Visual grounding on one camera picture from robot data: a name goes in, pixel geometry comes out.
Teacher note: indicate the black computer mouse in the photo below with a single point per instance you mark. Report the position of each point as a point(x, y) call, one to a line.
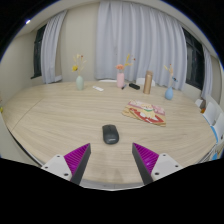
point(110, 134)

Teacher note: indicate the white and blue chairs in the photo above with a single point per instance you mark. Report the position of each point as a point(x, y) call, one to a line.
point(210, 113)

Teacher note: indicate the pale green vase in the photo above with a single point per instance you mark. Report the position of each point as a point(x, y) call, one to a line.
point(80, 83)

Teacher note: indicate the cartoon dog print mouse pad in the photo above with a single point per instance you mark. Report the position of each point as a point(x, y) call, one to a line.
point(145, 112)

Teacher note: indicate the white remote control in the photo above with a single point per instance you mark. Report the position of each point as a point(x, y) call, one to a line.
point(98, 88)

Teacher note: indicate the wide white curtain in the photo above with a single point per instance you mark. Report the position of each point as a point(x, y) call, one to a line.
point(140, 40)

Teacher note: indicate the black rectangular case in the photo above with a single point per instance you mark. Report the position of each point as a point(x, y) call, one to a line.
point(134, 86)

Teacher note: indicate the yellow dried flower bunch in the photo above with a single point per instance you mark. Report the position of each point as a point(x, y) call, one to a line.
point(75, 68)

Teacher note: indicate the white chair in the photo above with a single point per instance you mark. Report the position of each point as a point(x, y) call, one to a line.
point(140, 81)
point(107, 80)

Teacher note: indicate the copper drink bottle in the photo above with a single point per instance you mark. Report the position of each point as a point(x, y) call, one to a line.
point(148, 82)

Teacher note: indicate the pink vase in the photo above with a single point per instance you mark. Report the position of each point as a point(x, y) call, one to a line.
point(120, 80)

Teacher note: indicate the dark marker pen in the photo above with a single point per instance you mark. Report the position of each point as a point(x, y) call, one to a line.
point(123, 87)

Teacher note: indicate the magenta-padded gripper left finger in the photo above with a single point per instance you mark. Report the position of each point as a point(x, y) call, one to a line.
point(59, 165)

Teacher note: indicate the blue vase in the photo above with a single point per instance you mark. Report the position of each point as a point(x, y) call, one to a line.
point(169, 94)

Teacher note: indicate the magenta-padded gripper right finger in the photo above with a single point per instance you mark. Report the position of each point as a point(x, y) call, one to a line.
point(165, 165)

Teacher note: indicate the beige dried flower sprigs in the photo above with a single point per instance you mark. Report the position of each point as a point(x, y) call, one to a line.
point(170, 71)

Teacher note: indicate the orange dried flower bunch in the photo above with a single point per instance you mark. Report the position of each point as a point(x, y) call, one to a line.
point(119, 67)

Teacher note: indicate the narrow white curtain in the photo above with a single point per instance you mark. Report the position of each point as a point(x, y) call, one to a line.
point(50, 50)
point(207, 73)

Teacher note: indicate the dark window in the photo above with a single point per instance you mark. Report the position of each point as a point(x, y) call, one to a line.
point(195, 60)
point(37, 53)

